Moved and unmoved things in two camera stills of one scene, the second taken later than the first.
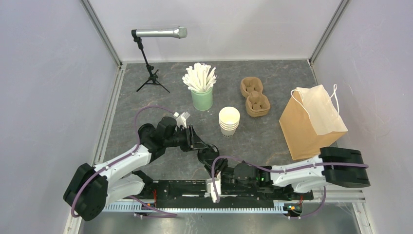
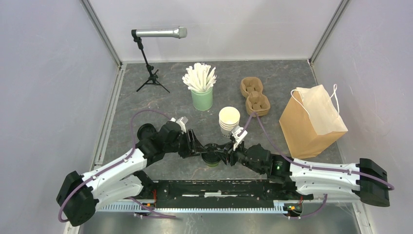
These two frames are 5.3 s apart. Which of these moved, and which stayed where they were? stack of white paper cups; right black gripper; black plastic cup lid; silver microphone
Moved: right black gripper
Stayed: black plastic cup lid; silver microphone; stack of white paper cups
